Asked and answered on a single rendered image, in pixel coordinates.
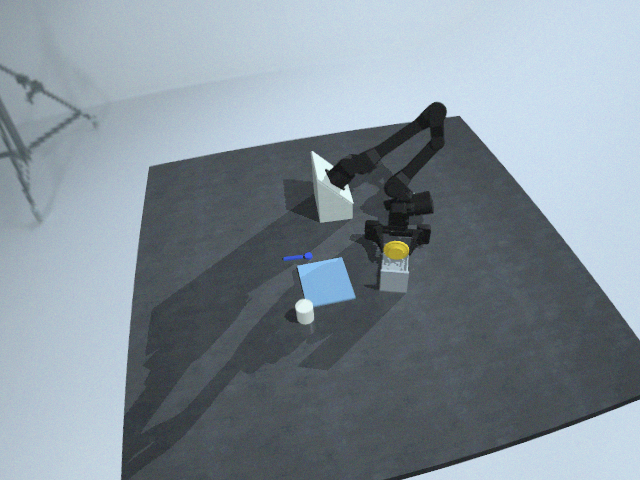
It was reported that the white cylinder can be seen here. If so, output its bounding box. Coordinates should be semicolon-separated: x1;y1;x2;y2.
295;299;314;324

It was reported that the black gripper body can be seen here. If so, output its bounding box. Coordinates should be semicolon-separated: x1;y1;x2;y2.
365;220;431;244

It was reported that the light blue flat mat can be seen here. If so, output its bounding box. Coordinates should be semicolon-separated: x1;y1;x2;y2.
297;257;356;308

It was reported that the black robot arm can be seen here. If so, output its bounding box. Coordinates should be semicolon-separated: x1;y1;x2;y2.
325;101;447;225

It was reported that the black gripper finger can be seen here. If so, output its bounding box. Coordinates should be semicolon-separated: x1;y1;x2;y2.
372;226;384;253
409;229;423;256

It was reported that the yellow plate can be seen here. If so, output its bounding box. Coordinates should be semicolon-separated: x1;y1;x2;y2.
384;241;409;260

